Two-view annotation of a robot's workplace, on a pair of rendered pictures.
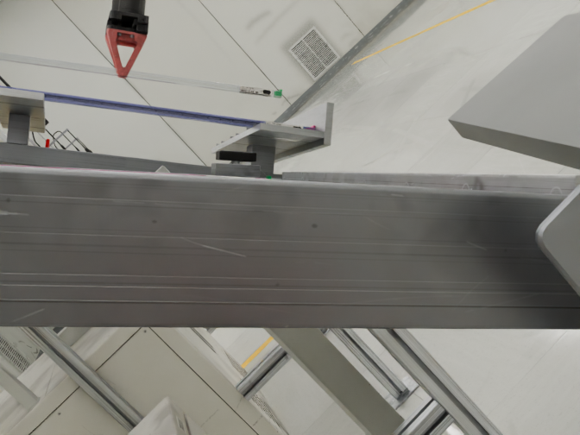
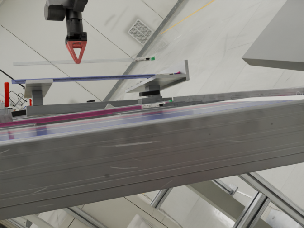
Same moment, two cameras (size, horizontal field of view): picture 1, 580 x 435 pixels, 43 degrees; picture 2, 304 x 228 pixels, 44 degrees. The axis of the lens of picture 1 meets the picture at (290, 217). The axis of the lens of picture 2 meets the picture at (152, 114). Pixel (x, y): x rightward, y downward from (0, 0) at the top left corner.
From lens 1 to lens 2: 13 cm
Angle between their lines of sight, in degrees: 2
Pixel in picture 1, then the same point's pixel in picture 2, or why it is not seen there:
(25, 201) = (158, 135)
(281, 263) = (261, 142)
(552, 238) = not seen: outside the picture
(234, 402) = (150, 211)
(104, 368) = (85, 206)
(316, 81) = (144, 45)
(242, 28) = (102, 25)
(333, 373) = (206, 188)
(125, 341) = not seen: hidden behind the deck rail
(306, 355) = not seen: hidden behind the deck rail
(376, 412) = (229, 203)
